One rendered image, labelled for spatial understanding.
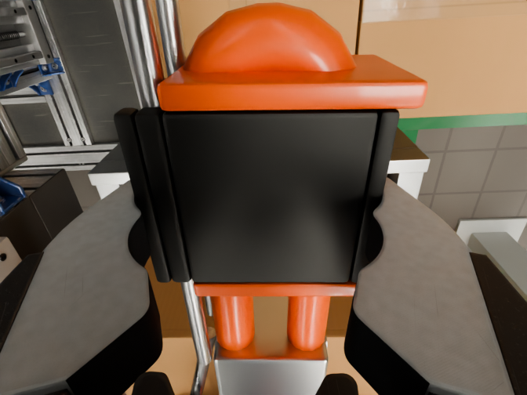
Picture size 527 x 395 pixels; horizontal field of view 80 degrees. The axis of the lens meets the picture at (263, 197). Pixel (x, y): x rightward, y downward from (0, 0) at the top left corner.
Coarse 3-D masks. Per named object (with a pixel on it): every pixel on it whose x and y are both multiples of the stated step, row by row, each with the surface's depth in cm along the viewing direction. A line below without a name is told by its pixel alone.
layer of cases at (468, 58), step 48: (192, 0) 55; (240, 0) 55; (288, 0) 55; (336, 0) 55; (384, 0) 55; (432, 0) 54; (480, 0) 54; (384, 48) 58; (432, 48) 58; (480, 48) 58; (432, 96) 63; (480, 96) 63
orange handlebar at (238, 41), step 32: (224, 32) 9; (256, 32) 9; (288, 32) 9; (320, 32) 9; (192, 64) 10; (224, 64) 10; (256, 64) 10; (288, 64) 10; (320, 64) 9; (352, 64) 10; (224, 320) 16; (288, 320) 17; (320, 320) 16
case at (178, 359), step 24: (168, 288) 46; (168, 312) 43; (336, 312) 42; (168, 336) 40; (336, 336) 39; (168, 360) 42; (192, 360) 42; (336, 360) 41; (216, 384) 45; (360, 384) 44
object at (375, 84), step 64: (384, 64) 10; (192, 128) 9; (256, 128) 9; (320, 128) 9; (384, 128) 9; (192, 192) 10; (256, 192) 10; (320, 192) 10; (192, 256) 12; (256, 256) 12; (320, 256) 12
